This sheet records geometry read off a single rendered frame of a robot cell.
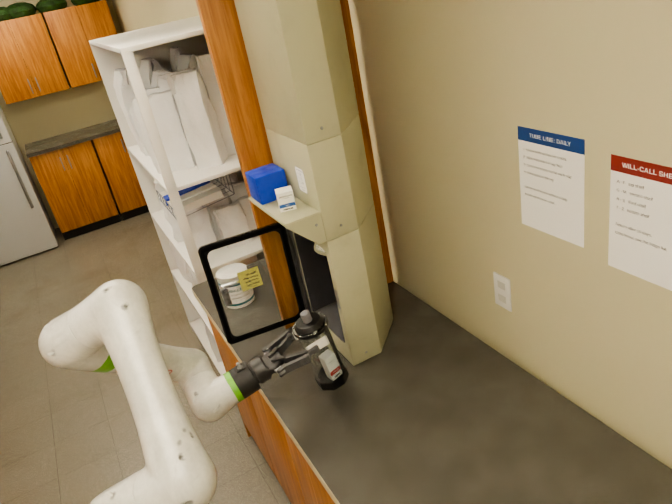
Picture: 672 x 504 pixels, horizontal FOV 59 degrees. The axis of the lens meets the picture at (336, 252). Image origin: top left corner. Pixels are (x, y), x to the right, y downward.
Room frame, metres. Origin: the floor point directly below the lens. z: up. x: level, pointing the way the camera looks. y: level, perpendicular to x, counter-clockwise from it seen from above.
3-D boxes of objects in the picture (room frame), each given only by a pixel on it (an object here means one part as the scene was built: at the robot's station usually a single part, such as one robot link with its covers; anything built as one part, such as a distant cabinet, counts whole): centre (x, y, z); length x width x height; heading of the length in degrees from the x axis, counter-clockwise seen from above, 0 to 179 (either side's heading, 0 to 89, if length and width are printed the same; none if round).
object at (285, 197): (1.67, 0.12, 1.54); 0.05 x 0.05 x 0.06; 6
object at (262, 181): (1.80, 0.17, 1.55); 0.10 x 0.10 x 0.09; 23
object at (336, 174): (1.79, -0.03, 1.32); 0.32 x 0.25 x 0.77; 23
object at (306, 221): (1.72, 0.13, 1.46); 0.32 x 0.12 x 0.10; 23
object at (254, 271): (1.83, 0.30, 1.19); 0.30 x 0.01 x 0.40; 105
